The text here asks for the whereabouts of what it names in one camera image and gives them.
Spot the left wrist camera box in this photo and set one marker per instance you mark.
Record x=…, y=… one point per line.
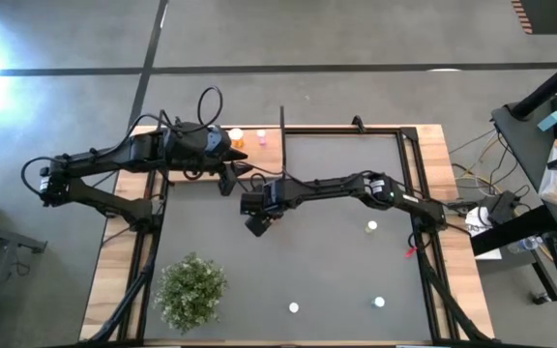
x=218, y=140

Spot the teal eraser block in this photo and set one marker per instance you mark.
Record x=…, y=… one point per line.
x=549, y=121

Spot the blue medicine bottle white cap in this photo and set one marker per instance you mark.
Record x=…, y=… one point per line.
x=378, y=302

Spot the green artificial plant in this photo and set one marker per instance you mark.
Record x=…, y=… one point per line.
x=189, y=292

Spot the black desk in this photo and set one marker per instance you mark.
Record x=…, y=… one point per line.
x=520, y=140

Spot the clear plastic water bottle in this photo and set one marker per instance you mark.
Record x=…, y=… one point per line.
x=522, y=244

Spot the small black frame mount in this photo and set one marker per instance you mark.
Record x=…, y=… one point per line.
x=357, y=123

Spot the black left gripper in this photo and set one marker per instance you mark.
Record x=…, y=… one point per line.
x=189, y=147

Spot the black round pole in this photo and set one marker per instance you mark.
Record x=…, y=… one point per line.
x=549, y=86

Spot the wooden shelf board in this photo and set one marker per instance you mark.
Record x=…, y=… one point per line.
x=269, y=159

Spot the black table frame rails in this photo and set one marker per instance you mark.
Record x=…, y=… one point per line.
x=317, y=131

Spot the large orange medicine bottle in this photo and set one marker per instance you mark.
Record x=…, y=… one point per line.
x=235, y=135

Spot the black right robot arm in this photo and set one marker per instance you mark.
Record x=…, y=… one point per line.
x=331, y=186

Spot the green medicine bottle white cap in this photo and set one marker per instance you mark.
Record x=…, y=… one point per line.
x=372, y=225

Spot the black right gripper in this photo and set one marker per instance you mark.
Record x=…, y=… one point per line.
x=261, y=205

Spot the white printed paper sheet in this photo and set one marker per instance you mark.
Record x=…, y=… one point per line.
x=477, y=224

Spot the black power brick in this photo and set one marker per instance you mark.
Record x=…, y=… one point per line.
x=503, y=205

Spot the pink medicine bottle white cap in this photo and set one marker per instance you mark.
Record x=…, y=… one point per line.
x=261, y=136
x=293, y=307

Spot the dark mat striped edges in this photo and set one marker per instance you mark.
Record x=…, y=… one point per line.
x=549, y=14

